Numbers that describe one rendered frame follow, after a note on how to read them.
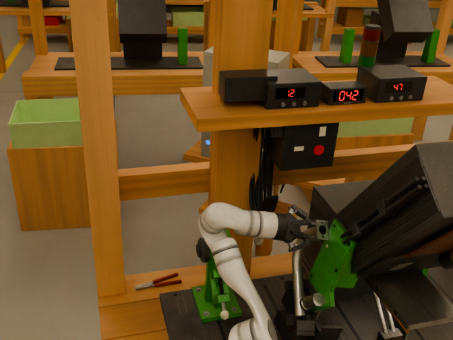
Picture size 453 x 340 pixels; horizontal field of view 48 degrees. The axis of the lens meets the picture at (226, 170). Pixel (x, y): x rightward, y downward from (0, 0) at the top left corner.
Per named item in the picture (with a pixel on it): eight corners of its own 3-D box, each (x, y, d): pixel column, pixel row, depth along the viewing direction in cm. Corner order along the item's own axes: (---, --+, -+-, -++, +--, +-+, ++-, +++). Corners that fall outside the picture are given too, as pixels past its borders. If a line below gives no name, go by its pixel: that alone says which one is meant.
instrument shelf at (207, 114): (480, 112, 157) (485, 100, 155) (197, 133, 134) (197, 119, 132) (431, 86, 178) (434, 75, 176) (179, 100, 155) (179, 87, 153)
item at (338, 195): (402, 289, 173) (425, 205, 157) (321, 303, 165) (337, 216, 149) (375, 256, 188) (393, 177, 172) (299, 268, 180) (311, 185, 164)
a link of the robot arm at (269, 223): (259, 214, 147) (240, 212, 145) (278, 206, 138) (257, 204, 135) (259, 245, 145) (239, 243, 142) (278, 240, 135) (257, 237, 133)
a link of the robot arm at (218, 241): (191, 216, 137) (207, 264, 133) (203, 204, 130) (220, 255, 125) (214, 211, 140) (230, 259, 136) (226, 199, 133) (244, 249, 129)
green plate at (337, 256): (348, 304, 144) (379, 244, 135) (324, 303, 141) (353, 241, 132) (330, 278, 153) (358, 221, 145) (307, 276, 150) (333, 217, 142)
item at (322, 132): (333, 166, 153) (340, 121, 145) (280, 172, 148) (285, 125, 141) (315, 149, 163) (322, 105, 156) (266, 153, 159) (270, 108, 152)
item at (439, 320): (458, 324, 132) (462, 315, 130) (405, 334, 128) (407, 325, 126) (380, 237, 165) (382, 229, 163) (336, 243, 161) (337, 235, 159)
